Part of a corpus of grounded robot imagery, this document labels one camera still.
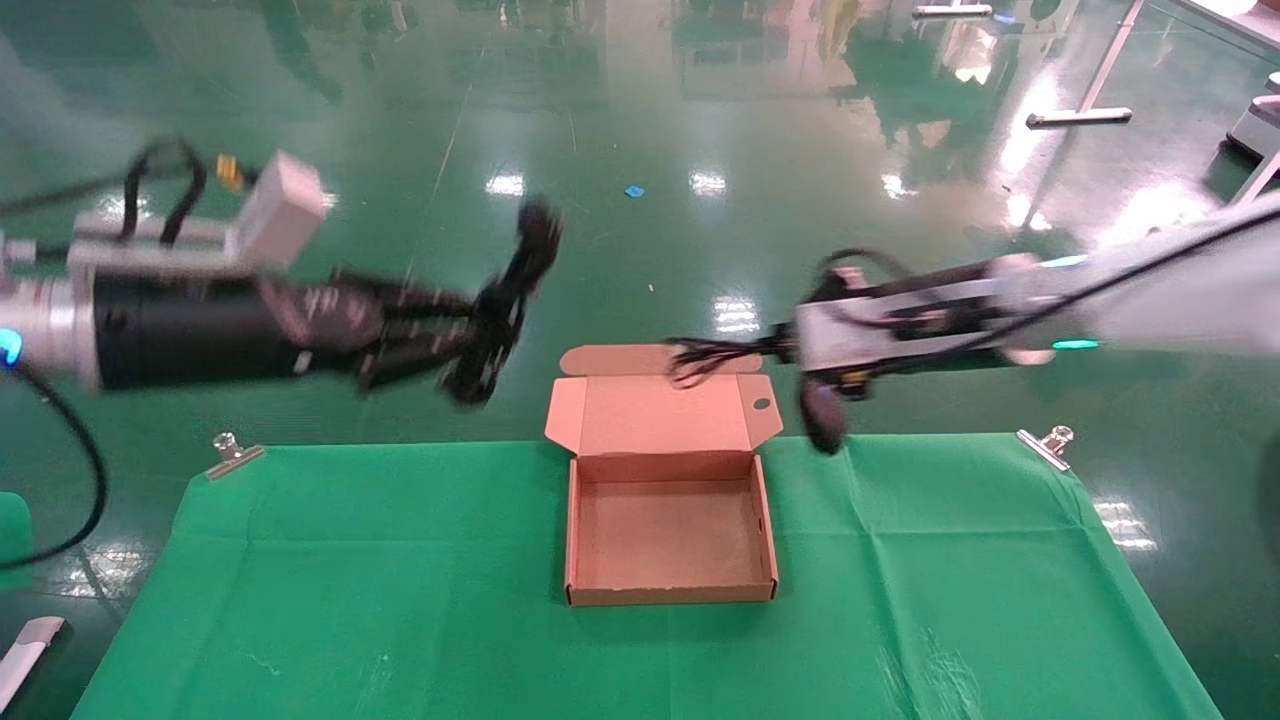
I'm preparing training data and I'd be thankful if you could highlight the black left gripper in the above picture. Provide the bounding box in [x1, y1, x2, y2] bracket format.
[262, 272, 491, 393]

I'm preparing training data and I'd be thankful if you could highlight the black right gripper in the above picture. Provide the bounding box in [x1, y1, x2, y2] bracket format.
[760, 260, 1006, 363]

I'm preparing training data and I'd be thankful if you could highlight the black wired computer mouse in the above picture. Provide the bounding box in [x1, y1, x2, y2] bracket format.
[668, 335, 849, 454]

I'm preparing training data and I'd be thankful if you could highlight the thick black power cable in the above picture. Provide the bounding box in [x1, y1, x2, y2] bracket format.
[440, 200, 563, 406]

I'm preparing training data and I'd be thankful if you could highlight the brown cardboard box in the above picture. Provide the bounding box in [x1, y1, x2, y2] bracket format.
[545, 344, 783, 608]

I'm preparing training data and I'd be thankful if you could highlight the silver binder clip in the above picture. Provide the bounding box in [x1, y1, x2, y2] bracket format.
[1015, 426, 1073, 471]
[205, 434, 265, 482]

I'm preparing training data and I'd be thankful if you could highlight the green table cloth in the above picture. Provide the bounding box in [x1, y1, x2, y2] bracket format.
[70, 432, 1226, 720]

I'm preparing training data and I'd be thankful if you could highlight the white table leg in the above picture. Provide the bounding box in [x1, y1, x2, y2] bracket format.
[1025, 0, 1146, 129]
[1235, 150, 1280, 206]

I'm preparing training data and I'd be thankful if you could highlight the white robot body panel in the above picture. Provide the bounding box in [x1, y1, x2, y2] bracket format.
[0, 617, 66, 711]

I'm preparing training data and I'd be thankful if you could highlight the grey machine base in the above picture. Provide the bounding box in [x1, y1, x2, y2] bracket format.
[1218, 70, 1280, 161]

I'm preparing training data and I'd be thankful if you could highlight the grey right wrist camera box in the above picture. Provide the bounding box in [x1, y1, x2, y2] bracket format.
[797, 285, 1001, 376]

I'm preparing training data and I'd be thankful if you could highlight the black right camera cable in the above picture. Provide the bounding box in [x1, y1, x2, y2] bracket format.
[818, 247, 913, 303]

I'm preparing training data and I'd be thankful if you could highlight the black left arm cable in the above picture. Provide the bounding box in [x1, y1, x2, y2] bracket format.
[0, 362, 108, 571]

